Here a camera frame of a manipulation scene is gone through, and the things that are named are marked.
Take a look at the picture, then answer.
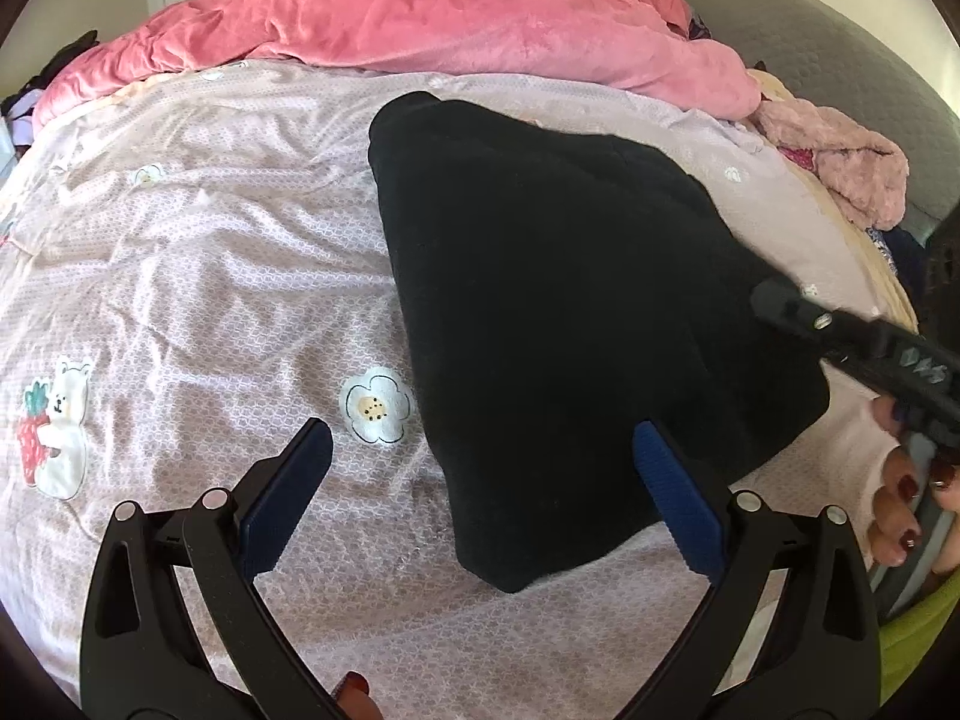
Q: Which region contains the dark clothes pile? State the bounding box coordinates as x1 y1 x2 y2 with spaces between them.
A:
2 29 99 154

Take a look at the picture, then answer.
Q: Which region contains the pink plush duvet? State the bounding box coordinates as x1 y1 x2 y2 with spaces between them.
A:
34 0 761 127

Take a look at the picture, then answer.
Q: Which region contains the grey quilted headboard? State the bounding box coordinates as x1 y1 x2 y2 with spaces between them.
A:
686 0 958 241

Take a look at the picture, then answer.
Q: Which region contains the light pink fluffy garment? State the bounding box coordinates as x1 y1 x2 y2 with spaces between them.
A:
752 99 910 231

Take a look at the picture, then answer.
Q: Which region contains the black long-sleeve shirt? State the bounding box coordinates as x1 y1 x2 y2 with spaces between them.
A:
368 93 830 593

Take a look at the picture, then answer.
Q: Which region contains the person left hand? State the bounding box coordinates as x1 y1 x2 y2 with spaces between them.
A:
332 671 382 720

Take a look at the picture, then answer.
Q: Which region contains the lilac patterned bed sheet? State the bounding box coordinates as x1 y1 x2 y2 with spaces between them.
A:
2 60 880 718

